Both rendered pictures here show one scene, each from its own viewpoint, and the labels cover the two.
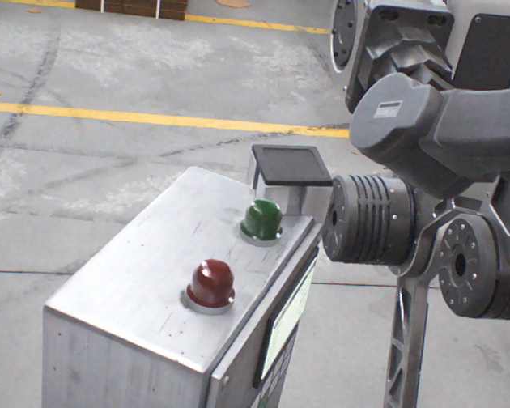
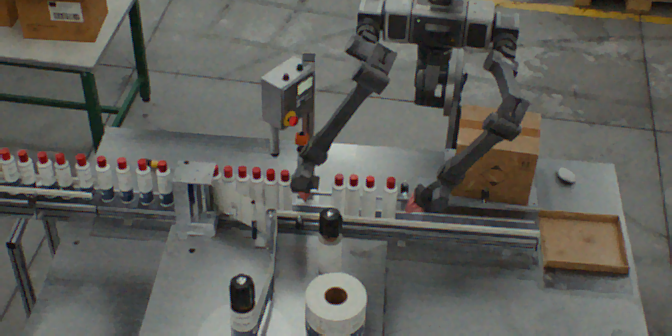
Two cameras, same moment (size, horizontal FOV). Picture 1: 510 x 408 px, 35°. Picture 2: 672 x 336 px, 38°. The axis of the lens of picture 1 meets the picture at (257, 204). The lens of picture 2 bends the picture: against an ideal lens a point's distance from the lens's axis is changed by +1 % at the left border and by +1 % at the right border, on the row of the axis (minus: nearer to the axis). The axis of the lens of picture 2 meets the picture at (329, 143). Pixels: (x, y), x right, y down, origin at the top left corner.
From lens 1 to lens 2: 2.88 m
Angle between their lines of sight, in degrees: 19
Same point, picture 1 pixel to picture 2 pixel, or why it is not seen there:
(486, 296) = (418, 97)
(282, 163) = (306, 57)
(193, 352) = (280, 86)
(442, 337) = (544, 147)
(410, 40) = (365, 22)
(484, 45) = (394, 22)
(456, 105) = (359, 44)
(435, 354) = not seen: hidden behind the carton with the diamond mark
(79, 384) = (266, 90)
